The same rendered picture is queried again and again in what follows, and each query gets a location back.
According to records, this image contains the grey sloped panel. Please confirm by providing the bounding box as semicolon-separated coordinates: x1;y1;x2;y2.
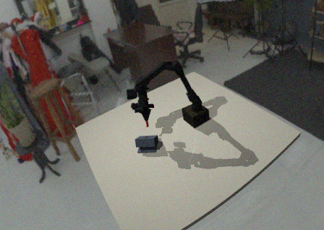
135;135;158;153

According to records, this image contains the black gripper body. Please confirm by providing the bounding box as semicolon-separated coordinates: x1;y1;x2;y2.
135;97;154;113

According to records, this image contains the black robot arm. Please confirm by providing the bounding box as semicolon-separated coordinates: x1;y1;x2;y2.
127;61;203;113

